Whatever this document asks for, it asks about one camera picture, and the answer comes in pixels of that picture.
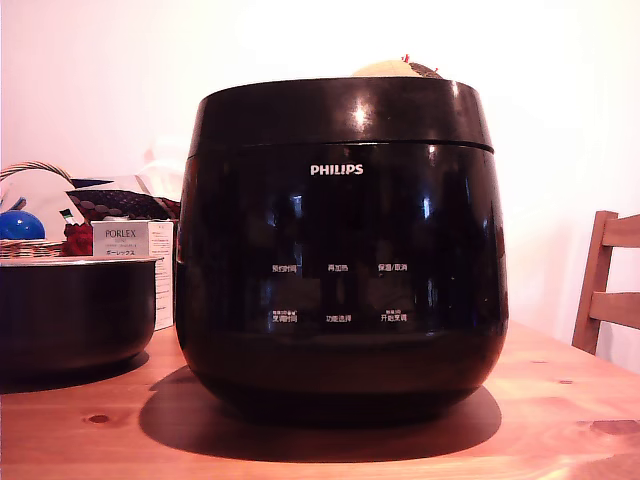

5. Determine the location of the black rice cooker lid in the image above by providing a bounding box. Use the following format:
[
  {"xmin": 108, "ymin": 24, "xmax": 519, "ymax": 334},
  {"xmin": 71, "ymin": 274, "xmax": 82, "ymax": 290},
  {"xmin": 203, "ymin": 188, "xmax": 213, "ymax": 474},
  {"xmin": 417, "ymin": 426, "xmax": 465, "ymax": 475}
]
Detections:
[{"xmin": 192, "ymin": 75, "xmax": 496, "ymax": 153}]

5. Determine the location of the black Philips rice cooker body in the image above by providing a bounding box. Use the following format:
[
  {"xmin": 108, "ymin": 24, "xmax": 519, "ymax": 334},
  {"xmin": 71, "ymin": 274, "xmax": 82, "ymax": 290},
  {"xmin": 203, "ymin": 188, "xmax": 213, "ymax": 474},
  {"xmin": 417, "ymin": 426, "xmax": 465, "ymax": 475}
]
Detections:
[{"xmin": 173, "ymin": 141, "xmax": 511, "ymax": 422}]

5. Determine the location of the white Porlex box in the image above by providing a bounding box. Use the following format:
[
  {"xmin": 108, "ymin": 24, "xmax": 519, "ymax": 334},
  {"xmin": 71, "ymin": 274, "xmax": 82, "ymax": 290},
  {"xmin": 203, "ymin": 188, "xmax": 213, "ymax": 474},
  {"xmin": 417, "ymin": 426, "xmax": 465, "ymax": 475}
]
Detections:
[{"xmin": 90, "ymin": 218, "xmax": 176, "ymax": 332}]

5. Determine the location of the dark patterned cloth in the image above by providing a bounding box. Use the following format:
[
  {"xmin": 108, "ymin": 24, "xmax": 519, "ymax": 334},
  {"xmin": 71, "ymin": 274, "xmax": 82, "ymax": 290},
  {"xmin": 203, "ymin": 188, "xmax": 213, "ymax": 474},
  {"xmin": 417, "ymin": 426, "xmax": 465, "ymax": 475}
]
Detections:
[{"xmin": 66, "ymin": 175, "xmax": 182, "ymax": 222}]

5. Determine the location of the red knitted item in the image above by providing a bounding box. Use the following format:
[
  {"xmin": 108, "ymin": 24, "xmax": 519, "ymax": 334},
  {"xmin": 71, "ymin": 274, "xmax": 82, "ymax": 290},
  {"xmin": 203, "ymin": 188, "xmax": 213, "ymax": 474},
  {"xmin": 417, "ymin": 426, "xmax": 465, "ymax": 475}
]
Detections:
[{"xmin": 63, "ymin": 221, "xmax": 94, "ymax": 258}]

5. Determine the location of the black inner cooking pot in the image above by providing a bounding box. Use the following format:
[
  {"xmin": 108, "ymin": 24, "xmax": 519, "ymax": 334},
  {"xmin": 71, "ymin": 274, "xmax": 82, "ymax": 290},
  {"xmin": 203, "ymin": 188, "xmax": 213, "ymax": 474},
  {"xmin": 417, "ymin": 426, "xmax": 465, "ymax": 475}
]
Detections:
[{"xmin": 0, "ymin": 255, "xmax": 166, "ymax": 375}]

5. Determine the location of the white printed cloth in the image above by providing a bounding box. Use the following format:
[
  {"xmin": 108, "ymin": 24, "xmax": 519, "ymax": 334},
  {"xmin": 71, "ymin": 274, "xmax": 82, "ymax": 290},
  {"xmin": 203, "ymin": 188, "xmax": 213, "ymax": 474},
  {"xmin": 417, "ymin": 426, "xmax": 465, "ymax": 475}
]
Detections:
[{"xmin": 0, "ymin": 167, "xmax": 81, "ymax": 242}]

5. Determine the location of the woven wicker basket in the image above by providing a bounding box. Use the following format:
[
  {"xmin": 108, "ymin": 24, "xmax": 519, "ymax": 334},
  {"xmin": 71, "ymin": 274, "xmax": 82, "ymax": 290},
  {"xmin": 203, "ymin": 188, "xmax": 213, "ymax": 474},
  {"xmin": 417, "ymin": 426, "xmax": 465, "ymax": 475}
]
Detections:
[{"xmin": 0, "ymin": 160, "xmax": 77, "ymax": 260}]

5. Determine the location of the wooden chair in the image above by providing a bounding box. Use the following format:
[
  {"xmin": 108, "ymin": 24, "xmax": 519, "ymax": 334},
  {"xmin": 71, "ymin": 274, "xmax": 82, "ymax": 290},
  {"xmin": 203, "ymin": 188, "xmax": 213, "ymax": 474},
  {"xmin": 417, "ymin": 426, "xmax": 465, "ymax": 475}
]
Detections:
[{"xmin": 571, "ymin": 209, "xmax": 640, "ymax": 359}]

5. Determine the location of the blue ball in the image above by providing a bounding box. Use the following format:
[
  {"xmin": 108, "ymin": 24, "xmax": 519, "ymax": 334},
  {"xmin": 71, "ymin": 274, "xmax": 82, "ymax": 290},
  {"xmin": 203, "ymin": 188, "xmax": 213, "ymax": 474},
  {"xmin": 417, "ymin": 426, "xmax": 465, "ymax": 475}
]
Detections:
[{"xmin": 0, "ymin": 209, "xmax": 47, "ymax": 242}]

